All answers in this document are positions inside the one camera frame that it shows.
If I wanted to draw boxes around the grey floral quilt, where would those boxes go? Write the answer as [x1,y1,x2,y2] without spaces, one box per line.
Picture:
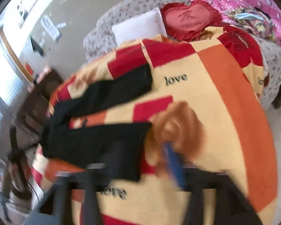
[83,0,281,109]

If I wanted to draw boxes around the red heart-shaped cushion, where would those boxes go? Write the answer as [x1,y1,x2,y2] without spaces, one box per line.
[161,0,222,42]

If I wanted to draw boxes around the colourful crumpled cloth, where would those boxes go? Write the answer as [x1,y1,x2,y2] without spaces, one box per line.
[225,7,276,42]

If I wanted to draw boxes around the black pants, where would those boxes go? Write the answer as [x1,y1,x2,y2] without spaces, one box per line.
[40,64,153,182]

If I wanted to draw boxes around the dark wooden desk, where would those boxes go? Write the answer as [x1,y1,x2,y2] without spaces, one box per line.
[12,68,64,146]

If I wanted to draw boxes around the white wall poster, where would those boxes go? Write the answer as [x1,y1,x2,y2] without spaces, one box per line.
[41,15,62,43]

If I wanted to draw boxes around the yellow red orange love blanket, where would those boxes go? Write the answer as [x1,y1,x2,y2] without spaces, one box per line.
[30,25,279,225]

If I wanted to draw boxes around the white pillow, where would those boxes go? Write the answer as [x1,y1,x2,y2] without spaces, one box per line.
[111,7,167,46]

